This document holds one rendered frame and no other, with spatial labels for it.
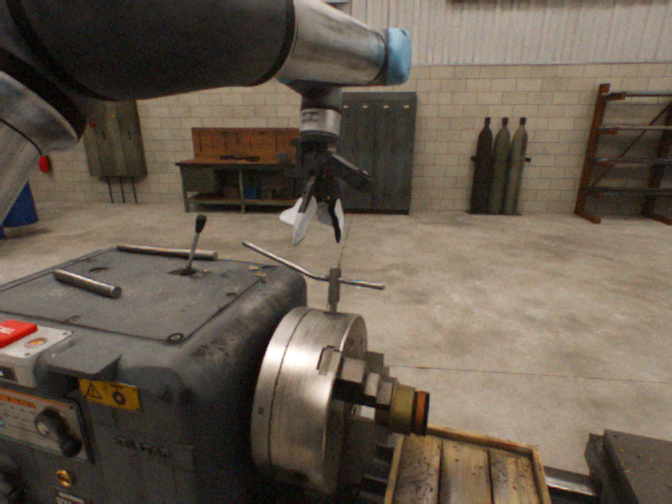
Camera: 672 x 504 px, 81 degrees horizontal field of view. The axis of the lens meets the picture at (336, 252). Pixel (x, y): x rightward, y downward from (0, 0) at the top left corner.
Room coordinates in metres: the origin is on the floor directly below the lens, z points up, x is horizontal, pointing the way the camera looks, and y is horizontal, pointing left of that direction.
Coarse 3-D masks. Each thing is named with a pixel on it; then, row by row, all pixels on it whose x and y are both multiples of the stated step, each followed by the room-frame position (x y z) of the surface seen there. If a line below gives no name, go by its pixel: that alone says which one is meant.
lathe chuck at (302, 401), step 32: (320, 320) 0.62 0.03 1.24; (352, 320) 0.63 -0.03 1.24; (288, 352) 0.55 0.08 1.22; (320, 352) 0.55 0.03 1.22; (352, 352) 0.62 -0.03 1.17; (288, 384) 0.51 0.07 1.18; (320, 384) 0.51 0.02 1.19; (288, 416) 0.49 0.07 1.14; (320, 416) 0.48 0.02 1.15; (288, 448) 0.47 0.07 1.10; (320, 448) 0.46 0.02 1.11; (288, 480) 0.49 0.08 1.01; (320, 480) 0.46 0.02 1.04
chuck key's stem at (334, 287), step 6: (330, 270) 0.67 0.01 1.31; (336, 270) 0.67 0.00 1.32; (330, 276) 0.67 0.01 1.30; (336, 276) 0.66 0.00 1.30; (330, 282) 0.66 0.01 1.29; (336, 282) 0.66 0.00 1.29; (330, 288) 0.66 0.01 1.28; (336, 288) 0.66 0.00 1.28; (330, 294) 0.66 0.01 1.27; (336, 294) 0.66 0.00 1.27; (330, 300) 0.66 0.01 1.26; (336, 300) 0.65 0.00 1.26; (330, 306) 0.66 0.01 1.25; (336, 306) 0.66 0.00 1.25; (330, 312) 0.65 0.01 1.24; (336, 312) 0.66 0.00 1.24
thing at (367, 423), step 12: (348, 420) 0.57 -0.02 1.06; (360, 420) 0.57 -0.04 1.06; (372, 420) 0.58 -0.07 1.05; (348, 432) 0.56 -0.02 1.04; (360, 432) 0.56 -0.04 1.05; (372, 432) 0.56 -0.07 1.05; (384, 432) 0.55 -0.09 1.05; (348, 444) 0.55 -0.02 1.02; (360, 444) 0.55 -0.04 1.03; (372, 444) 0.55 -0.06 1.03; (384, 444) 0.54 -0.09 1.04; (348, 456) 0.54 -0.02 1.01; (360, 456) 0.54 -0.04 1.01; (372, 456) 0.54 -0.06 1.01; (348, 468) 0.53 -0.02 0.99; (360, 468) 0.53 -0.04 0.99; (348, 480) 0.52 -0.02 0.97; (360, 480) 0.53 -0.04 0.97
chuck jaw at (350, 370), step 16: (336, 352) 0.55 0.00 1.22; (320, 368) 0.53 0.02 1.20; (336, 368) 0.53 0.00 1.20; (352, 368) 0.54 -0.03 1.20; (352, 384) 0.52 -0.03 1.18; (368, 384) 0.55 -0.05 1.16; (384, 384) 0.57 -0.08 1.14; (352, 400) 0.56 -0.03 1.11; (368, 400) 0.55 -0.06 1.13; (384, 400) 0.55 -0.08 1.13
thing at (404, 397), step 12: (396, 384) 0.59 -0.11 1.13; (396, 396) 0.57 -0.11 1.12; (408, 396) 0.56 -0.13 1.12; (420, 396) 0.57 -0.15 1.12; (396, 408) 0.55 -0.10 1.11; (408, 408) 0.55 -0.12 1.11; (420, 408) 0.55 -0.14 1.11; (384, 420) 0.56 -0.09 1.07; (396, 420) 0.54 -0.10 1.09; (408, 420) 0.54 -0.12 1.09; (420, 420) 0.54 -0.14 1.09; (396, 432) 0.55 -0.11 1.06; (408, 432) 0.54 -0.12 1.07; (420, 432) 0.53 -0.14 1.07
